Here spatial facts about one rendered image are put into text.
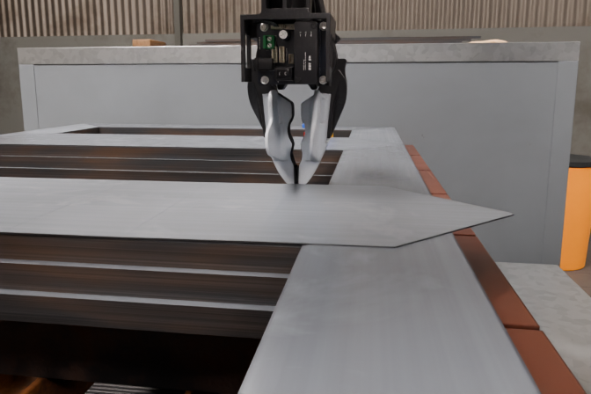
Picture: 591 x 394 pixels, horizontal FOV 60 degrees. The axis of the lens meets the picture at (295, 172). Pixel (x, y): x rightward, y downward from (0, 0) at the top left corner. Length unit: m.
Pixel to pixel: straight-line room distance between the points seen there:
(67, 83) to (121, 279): 1.09
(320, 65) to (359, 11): 2.97
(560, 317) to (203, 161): 0.52
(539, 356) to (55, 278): 0.28
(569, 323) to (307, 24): 0.48
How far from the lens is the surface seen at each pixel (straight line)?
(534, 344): 0.31
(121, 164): 0.82
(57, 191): 0.49
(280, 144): 0.47
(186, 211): 0.38
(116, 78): 1.33
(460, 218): 0.37
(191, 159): 0.78
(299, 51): 0.41
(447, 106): 1.20
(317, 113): 0.45
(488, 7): 3.43
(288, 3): 0.42
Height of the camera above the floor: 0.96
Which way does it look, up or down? 10 degrees down
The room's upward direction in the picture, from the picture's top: straight up
